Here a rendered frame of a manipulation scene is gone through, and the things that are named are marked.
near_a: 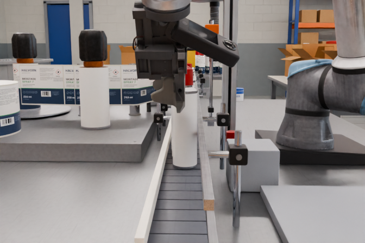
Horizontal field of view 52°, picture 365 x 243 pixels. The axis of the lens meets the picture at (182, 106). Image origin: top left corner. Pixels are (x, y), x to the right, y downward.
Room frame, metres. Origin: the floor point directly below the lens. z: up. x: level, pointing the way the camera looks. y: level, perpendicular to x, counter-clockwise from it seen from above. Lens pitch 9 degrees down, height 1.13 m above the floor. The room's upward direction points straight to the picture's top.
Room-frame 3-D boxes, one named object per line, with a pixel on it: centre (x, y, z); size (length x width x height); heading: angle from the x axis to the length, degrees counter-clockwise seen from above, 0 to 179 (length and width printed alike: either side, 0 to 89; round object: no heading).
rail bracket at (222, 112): (0.89, -0.08, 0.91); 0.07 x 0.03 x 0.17; 89
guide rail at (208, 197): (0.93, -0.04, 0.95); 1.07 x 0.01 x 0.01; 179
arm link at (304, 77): (1.01, -0.35, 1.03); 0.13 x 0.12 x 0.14; 40
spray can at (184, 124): (0.77, 0.00, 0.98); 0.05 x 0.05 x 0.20
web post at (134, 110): (1.37, 0.18, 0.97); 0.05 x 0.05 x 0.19
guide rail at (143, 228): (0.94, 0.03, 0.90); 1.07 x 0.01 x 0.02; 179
